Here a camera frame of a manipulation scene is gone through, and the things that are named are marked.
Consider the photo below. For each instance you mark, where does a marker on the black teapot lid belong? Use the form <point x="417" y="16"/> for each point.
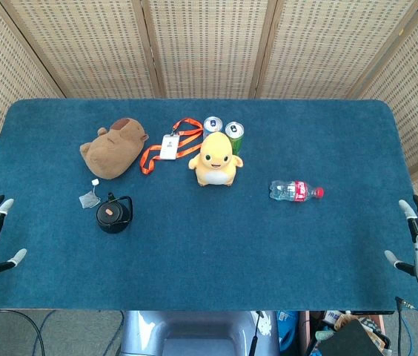
<point x="109" y="213"/>

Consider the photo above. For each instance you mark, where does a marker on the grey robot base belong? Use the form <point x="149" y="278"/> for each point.
<point x="198" y="333"/>

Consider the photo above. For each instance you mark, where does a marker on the black teapot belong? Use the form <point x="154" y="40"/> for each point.
<point x="113" y="216"/>

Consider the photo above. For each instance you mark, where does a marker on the black bag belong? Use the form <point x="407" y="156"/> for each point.
<point x="350" y="341"/>

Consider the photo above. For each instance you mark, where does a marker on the clear plastic water bottle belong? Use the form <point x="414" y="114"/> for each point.
<point x="295" y="191"/>

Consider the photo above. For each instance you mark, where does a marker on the brown capybara plush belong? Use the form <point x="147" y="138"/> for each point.
<point x="112" y="150"/>

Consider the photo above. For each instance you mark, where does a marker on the blue table mat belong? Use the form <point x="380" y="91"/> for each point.
<point x="209" y="230"/>

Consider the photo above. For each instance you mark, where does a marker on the green drink can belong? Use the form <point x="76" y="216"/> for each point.
<point x="236" y="137"/>

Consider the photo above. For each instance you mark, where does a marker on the yellow dragon plush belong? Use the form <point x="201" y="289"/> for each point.
<point x="215" y="160"/>

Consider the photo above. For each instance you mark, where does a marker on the blue drink can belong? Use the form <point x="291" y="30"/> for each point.
<point x="212" y="127"/>

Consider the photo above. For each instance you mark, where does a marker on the woven folding screen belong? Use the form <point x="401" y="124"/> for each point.
<point x="209" y="48"/>

